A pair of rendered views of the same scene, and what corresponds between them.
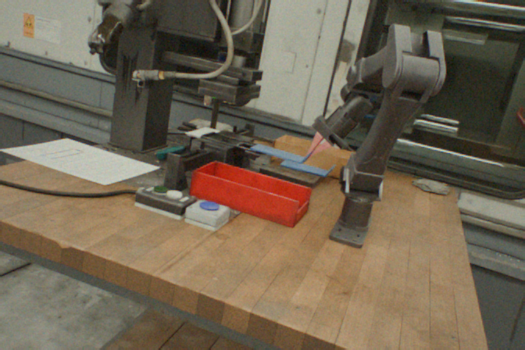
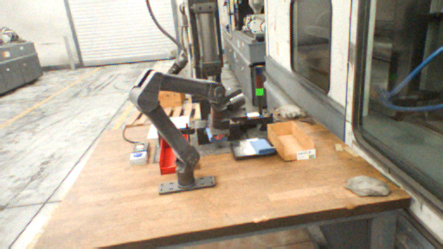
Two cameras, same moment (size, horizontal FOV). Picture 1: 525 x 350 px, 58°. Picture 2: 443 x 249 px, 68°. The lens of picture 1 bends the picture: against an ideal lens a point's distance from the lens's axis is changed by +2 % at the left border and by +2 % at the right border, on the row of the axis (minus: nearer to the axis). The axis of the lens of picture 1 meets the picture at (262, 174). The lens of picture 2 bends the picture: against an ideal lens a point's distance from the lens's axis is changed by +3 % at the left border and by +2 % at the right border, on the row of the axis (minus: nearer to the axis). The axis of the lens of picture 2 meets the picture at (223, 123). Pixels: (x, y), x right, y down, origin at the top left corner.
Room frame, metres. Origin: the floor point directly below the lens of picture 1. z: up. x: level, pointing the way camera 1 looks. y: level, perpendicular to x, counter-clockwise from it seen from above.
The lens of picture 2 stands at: (0.75, -1.22, 1.50)
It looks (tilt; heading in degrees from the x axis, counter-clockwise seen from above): 20 degrees down; 68
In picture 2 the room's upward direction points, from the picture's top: 6 degrees counter-clockwise
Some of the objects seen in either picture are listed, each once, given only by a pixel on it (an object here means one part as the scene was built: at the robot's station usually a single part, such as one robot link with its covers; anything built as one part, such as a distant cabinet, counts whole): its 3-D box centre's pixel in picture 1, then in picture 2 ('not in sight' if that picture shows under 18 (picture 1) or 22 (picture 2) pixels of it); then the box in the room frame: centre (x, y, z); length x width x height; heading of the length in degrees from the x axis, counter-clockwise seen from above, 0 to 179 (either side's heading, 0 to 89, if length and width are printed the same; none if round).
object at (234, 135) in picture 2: (222, 155); (217, 131); (1.25, 0.12, 0.94); 0.20 x 0.10 x 0.07; 164
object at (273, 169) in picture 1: (294, 173); (252, 148); (1.33, -0.09, 0.91); 0.17 x 0.16 x 0.02; 164
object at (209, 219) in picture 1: (206, 220); (138, 161); (0.87, 0.09, 0.90); 0.07 x 0.07 x 0.06; 74
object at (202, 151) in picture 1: (192, 163); (179, 134); (1.08, 0.17, 0.95); 0.15 x 0.03 x 0.10; 164
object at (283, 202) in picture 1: (251, 191); (175, 153); (1.02, 0.02, 0.93); 0.25 x 0.12 x 0.06; 74
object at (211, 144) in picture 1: (224, 141); (216, 123); (1.25, 0.12, 0.98); 0.20 x 0.10 x 0.01; 164
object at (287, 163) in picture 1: (308, 164); (261, 144); (1.35, -0.13, 0.93); 0.15 x 0.07 x 0.03; 76
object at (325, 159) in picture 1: (314, 158); (289, 140); (1.48, -0.16, 0.93); 0.25 x 0.13 x 0.08; 74
